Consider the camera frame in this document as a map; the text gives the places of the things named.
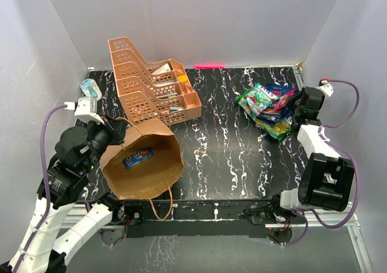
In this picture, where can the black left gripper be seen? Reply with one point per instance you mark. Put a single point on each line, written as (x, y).
(117, 129)

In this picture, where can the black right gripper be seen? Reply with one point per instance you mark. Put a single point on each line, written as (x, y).
(291, 105)

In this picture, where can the red snack packet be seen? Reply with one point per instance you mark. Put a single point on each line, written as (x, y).
(281, 103)

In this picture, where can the yellow green fruit snack bag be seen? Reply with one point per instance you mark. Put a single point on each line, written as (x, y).
(278, 130)

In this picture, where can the teal snack packet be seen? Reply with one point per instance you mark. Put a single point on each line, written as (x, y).
(258, 99)

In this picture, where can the blue candy packet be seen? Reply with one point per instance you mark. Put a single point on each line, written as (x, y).
(137, 157)

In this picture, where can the green cassava chips bag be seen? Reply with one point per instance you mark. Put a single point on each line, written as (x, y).
(242, 102)

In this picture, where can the brown paper bag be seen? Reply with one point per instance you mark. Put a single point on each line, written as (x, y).
(149, 178)

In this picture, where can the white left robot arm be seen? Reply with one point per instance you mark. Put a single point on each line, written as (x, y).
(78, 151)

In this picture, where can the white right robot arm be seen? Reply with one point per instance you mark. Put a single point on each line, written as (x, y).
(327, 179)

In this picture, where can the blue white correction tape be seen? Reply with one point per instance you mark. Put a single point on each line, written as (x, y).
(90, 89)

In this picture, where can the peach plastic file organizer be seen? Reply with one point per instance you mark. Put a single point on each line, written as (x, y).
(143, 95)

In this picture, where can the white card in organizer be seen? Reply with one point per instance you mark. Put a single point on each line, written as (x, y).
(163, 69)

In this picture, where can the yellow object in organizer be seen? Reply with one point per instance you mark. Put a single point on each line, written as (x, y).
(183, 79)

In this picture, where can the pink tape strip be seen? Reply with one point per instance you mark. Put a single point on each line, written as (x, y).
(208, 66)

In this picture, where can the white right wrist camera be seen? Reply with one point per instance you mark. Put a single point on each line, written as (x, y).
(325, 86)

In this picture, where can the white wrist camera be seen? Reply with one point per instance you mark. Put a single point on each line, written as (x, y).
(85, 110)
(325, 86)

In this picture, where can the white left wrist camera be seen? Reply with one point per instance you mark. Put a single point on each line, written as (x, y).
(85, 110)

